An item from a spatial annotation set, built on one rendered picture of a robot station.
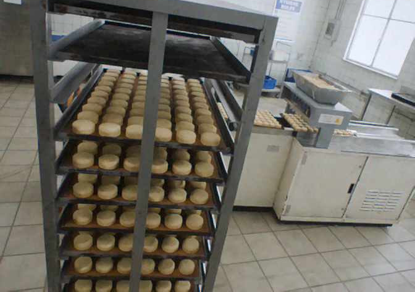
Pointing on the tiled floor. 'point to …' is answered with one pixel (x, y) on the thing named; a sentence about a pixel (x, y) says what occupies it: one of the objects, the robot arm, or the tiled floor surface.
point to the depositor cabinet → (344, 184)
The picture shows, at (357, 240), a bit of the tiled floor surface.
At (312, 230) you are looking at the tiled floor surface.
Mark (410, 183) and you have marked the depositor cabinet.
